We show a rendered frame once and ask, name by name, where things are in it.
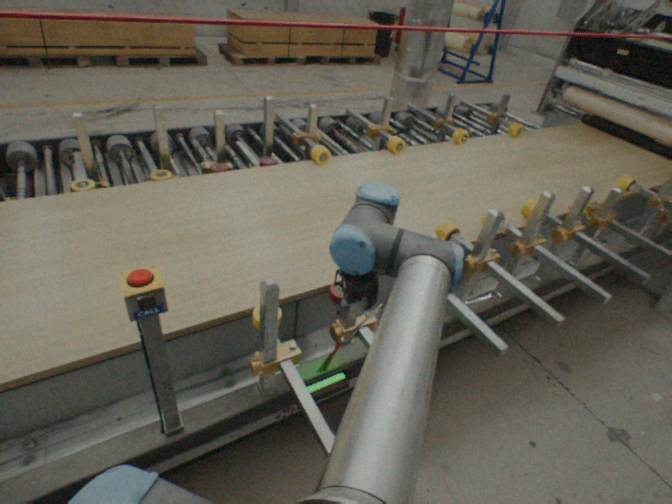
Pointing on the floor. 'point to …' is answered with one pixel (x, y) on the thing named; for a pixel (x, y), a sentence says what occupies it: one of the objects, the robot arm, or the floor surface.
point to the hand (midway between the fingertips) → (360, 311)
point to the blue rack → (476, 50)
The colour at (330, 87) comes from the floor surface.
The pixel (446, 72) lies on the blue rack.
